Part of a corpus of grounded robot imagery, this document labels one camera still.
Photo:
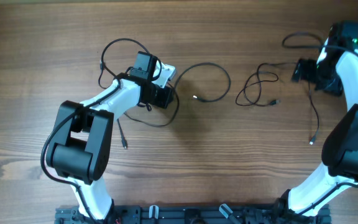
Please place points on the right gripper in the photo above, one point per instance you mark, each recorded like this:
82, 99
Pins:
306, 73

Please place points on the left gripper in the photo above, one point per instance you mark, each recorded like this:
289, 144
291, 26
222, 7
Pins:
165, 98

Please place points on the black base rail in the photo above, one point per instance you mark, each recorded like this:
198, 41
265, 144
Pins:
259, 215

